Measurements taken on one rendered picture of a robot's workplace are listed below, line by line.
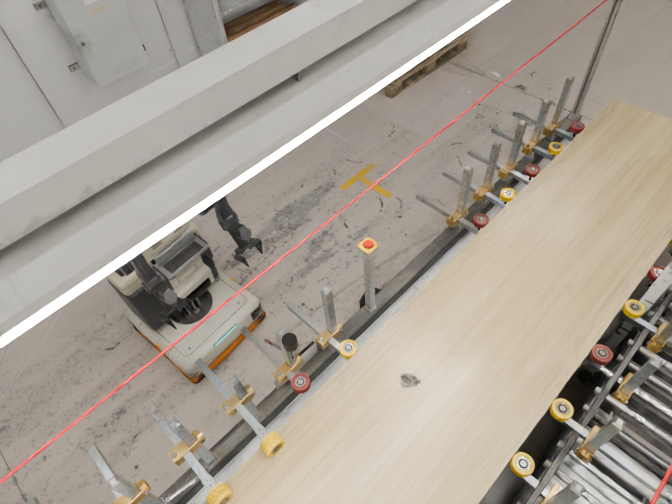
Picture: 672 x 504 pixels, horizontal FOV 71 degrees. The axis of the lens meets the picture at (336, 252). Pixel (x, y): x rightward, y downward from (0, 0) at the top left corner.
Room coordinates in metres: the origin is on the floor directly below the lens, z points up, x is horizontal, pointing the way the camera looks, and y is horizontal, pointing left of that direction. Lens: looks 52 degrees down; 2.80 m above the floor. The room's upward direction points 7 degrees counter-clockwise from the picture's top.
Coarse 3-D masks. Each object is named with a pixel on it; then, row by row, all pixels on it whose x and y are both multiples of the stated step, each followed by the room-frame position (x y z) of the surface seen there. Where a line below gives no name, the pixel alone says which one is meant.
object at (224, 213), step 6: (222, 198) 1.49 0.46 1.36; (216, 204) 1.49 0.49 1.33; (222, 204) 1.49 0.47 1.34; (228, 204) 1.51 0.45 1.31; (216, 210) 1.50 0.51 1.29; (222, 210) 1.48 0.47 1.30; (228, 210) 1.50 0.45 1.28; (216, 216) 1.51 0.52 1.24; (222, 216) 1.47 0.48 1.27; (228, 216) 1.49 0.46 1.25; (234, 216) 1.51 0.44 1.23; (228, 222) 1.48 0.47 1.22
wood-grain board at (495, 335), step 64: (640, 128) 2.14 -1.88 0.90; (576, 192) 1.70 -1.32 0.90; (640, 192) 1.64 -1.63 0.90; (512, 256) 1.33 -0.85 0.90; (576, 256) 1.29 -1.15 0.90; (640, 256) 1.24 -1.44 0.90; (448, 320) 1.03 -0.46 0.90; (512, 320) 0.99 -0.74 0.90; (576, 320) 0.95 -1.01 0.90; (384, 384) 0.77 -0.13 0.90; (448, 384) 0.74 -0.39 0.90; (512, 384) 0.70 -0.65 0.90; (320, 448) 0.55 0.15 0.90; (384, 448) 0.52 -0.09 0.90; (448, 448) 0.49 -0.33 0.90; (512, 448) 0.46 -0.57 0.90
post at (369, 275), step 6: (366, 264) 1.25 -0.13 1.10; (372, 264) 1.25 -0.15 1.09; (366, 270) 1.25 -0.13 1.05; (372, 270) 1.25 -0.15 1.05; (366, 276) 1.25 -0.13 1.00; (372, 276) 1.25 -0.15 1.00; (366, 282) 1.25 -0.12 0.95; (372, 282) 1.25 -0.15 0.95; (366, 288) 1.25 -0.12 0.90; (372, 288) 1.25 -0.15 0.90; (366, 294) 1.25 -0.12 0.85; (372, 294) 1.24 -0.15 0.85; (366, 300) 1.25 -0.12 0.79; (372, 300) 1.24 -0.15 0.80; (366, 306) 1.25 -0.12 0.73; (372, 306) 1.24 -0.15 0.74
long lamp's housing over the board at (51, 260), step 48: (432, 0) 0.88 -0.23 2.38; (480, 0) 0.92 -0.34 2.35; (384, 48) 0.76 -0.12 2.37; (288, 96) 0.64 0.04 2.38; (336, 96) 0.67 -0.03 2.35; (192, 144) 0.55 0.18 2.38; (240, 144) 0.55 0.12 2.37; (144, 192) 0.46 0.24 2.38; (192, 192) 0.48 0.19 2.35; (48, 240) 0.40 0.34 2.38; (96, 240) 0.40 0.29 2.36; (0, 288) 0.34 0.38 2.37; (48, 288) 0.35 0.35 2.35; (0, 336) 0.30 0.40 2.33
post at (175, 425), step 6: (174, 420) 0.62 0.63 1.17; (174, 426) 0.60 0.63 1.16; (180, 426) 0.61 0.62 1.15; (174, 432) 0.59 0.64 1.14; (180, 432) 0.60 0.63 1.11; (186, 432) 0.61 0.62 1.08; (180, 438) 0.59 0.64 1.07; (186, 438) 0.60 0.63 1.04; (192, 438) 0.61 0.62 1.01; (198, 450) 0.60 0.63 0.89; (204, 450) 0.61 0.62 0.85; (204, 456) 0.60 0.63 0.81; (210, 456) 0.61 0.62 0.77; (210, 462) 0.59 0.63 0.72
